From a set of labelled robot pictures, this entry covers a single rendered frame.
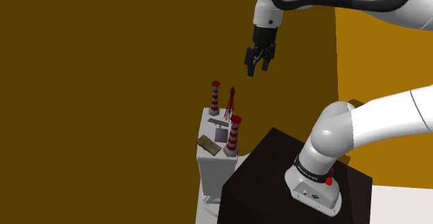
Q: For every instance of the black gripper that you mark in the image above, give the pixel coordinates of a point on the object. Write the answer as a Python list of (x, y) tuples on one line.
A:
[(264, 36)]

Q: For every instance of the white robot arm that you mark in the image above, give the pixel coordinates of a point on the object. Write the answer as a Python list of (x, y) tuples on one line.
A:
[(372, 118)]

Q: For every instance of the red lattice tower figure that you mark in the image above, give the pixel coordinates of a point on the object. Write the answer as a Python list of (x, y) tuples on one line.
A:
[(230, 105)]

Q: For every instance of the red white lighthouse figure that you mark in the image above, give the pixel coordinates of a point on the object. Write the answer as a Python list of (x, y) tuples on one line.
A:
[(232, 137), (214, 98)]

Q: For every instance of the grey flat remote control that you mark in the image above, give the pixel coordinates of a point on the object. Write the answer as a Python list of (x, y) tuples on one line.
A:
[(218, 122)]

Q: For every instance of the purple square tablet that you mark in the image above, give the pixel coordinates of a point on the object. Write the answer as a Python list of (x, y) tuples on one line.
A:
[(221, 135)]

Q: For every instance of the brown flat book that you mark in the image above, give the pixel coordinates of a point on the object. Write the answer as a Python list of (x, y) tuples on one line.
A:
[(208, 145)]

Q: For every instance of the white side table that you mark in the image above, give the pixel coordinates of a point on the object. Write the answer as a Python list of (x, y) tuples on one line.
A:
[(211, 166)]

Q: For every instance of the dark robot stand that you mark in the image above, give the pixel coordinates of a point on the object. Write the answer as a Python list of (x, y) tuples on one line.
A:
[(264, 182)]

